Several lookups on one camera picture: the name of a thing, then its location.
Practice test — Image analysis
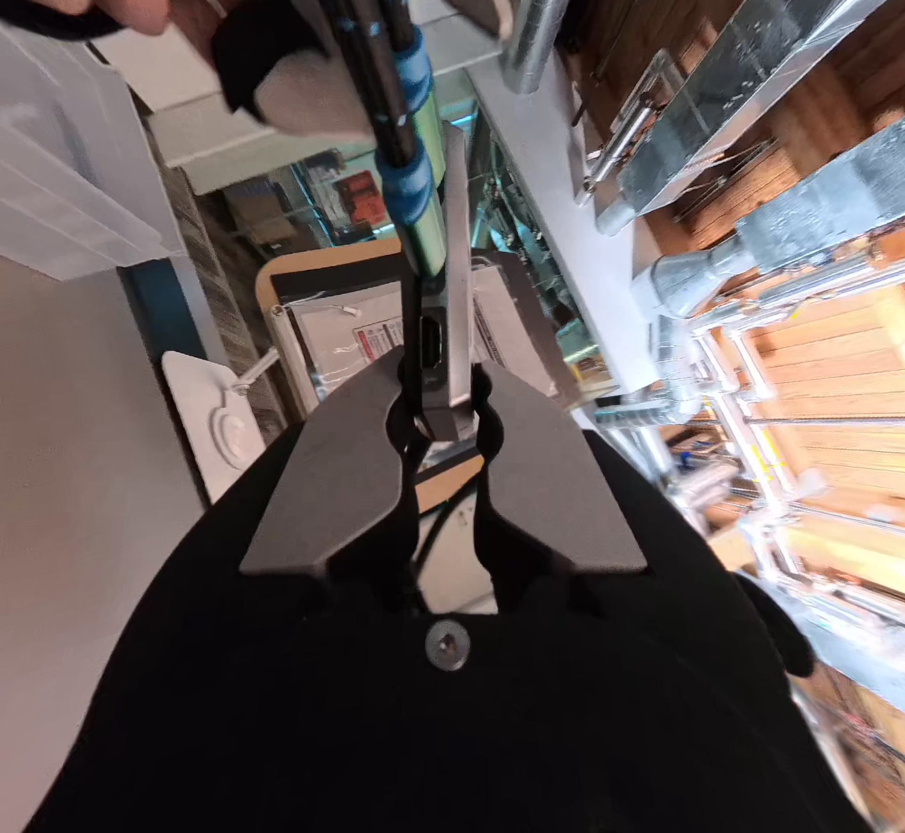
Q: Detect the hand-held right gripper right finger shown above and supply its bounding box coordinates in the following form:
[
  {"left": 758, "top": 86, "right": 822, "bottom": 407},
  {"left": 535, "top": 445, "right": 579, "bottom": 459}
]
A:
[{"left": 474, "top": 359, "right": 648, "bottom": 613}]

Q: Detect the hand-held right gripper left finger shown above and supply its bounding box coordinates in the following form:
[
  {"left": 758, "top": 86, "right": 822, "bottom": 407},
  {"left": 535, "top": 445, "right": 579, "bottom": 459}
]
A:
[{"left": 239, "top": 346, "right": 421, "bottom": 613}]

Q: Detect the black braided hdmi cable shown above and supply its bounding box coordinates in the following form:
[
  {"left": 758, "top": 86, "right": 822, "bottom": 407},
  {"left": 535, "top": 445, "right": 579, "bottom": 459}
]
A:
[{"left": 304, "top": 0, "right": 448, "bottom": 280}]

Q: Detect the grey hdmi hub adapter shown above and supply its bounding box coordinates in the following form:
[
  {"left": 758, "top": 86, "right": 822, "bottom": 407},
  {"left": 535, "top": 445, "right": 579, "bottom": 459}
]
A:
[{"left": 403, "top": 124, "right": 483, "bottom": 443}]

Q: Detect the clear plastic bin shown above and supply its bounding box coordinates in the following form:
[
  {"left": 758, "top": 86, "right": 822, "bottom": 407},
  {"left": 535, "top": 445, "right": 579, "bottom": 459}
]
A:
[{"left": 0, "top": 20, "right": 186, "bottom": 282}]

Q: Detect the wooden framed instruction board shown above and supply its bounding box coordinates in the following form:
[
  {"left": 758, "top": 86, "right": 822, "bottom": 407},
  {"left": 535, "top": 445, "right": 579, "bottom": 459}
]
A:
[{"left": 256, "top": 238, "right": 591, "bottom": 512}]

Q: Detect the silver rectangular duct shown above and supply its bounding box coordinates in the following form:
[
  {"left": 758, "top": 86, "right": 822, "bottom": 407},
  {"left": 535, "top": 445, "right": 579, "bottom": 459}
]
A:
[{"left": 594, "top": 0, "right": 905, "bottom": 236}]

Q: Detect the silver tapered duct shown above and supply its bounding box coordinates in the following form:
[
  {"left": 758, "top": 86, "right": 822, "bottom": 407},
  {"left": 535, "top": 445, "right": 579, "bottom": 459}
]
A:
[{"left": 633, "top": 119, "right": 905, "bottom": 325}]

